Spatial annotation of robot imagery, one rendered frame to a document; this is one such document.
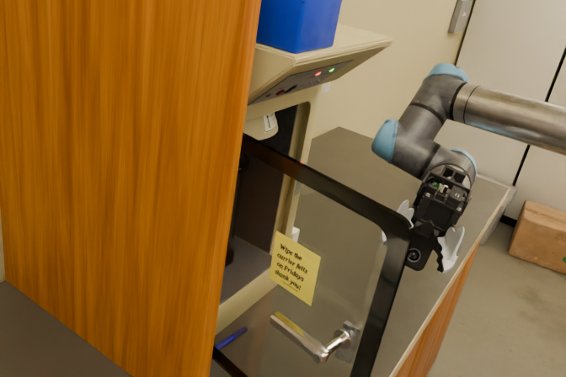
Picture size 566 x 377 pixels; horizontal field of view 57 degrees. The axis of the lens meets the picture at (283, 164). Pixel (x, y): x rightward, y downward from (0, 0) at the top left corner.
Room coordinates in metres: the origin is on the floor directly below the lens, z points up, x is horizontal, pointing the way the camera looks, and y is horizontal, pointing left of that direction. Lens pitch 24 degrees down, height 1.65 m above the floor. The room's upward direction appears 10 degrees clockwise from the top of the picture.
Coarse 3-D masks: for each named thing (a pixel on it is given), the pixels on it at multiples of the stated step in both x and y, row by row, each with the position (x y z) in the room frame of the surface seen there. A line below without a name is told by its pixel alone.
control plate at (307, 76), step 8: (336, 64) 0.77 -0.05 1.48; (344, 64) 0.81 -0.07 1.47; (304, 72) 0.69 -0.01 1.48; (312, 72) 0.72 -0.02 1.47; (328, 72) 0.80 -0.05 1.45; (288, 80) 0.68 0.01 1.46; (296, 80) 0.71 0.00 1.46; (304, 80) 0.75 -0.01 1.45; (312, 80) 0.79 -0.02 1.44; (320, 80) 0.83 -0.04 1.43; (272, 88) 0.67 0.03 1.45; (280, 88) 0.70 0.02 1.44; (288, 88) 0.74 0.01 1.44; (296, 88) 0.78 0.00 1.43; (264, 96) 0.69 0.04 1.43; (272, 96) 0.72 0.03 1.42; (248, 104) 0.68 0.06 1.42
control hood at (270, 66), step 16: (336, 32) 0.84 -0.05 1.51; (352, 32) 0.87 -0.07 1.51; (368, 32) 0.90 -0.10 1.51; (256, 48) 0.64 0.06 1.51; (272, 48) 0.64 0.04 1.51; (336, 48) 0.71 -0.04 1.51; (352, 48) 0.75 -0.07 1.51; (368, 48) 0.81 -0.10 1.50; (384, 48) 0.89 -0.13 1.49; (256, 64) 0.64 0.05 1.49; (272, 64) 0.63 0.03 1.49; (288, 64) 0.62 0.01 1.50; (304, 64) 0.64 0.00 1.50; (320, 64) 0.70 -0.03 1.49; (352, 64) 0.86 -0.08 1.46; (256, 80) 0.64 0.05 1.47; (272, 80) 0.63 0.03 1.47; (256, 96) 0.66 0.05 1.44
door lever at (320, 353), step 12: (276, 312) 0.52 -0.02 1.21; (276, 324) 0.51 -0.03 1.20; (288, 324) 0.50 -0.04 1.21; (288, 336) 0.49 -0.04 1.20; (300, 336) 0.49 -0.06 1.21; (336, 336) 0.51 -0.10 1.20; (348, 336) 0.50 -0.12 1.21; (312, 348) 0.47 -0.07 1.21; (324, 348) 0.47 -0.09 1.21; (336, 348) 0.48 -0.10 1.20; (324, 360) 0.46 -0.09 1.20
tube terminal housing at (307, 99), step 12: (288, 96) 0.85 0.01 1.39; (300, 96) 0.88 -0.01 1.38; (312, 96) 0.92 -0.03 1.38; (252, 108) 0.75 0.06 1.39; (264, 108) 0.79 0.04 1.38; (276, 108) 0.82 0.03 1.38; (300, 108) 0.95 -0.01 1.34; (312, 108) 0.93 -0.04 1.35; (300, 120) 0.95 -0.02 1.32; (312, 120) 0.94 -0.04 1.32; (300, 132) 0.96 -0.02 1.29; (312, 132) 0.95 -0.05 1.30; (300, 144) 0.96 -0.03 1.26; (300, 156) 0.96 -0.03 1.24
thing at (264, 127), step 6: (270, 114) 0.86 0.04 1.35; (252, 120) 0.82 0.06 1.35; (258, 120) 0.82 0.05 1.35; (264, 120) 0.83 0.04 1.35; (270, 120) 0.85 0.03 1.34; (276, 120) 0.89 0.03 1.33; (246, 126) 0.81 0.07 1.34; (252, 126) 0.81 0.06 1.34; (258, 126) 0.82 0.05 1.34; (264, 126) 0.83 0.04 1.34; (270, 126) 0.84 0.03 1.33; (276, 126) 0.87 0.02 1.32; (246, 132) 0.80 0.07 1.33; (252, 132) 0.81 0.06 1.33; (258, 132) 0.82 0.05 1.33; (264, 132) 0.83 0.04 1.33; (270, 132) 0.84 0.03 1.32; (276, 132) 0.86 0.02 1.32; (258, 138) 0.81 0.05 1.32; (264, 138) 0.82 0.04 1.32
